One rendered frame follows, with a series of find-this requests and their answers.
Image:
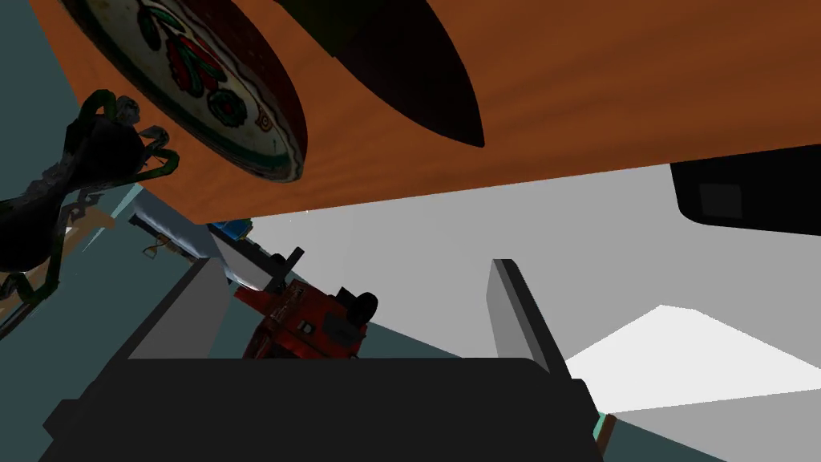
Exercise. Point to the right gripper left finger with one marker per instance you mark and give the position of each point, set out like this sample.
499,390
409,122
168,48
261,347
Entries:
183,321

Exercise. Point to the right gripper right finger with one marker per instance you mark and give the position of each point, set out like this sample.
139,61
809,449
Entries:
513,321

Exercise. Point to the red and black machine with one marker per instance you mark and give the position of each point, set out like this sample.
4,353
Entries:
308,324

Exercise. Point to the black vase with green tendrils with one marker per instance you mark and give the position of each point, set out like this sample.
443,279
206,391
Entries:
90,160

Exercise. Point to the orange wooden table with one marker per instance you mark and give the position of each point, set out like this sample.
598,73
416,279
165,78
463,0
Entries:
577,96

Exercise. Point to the white floral painted plate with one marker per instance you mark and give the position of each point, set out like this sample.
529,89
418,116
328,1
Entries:
211,83

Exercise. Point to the black rounded box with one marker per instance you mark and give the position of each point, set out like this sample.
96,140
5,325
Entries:
763,192

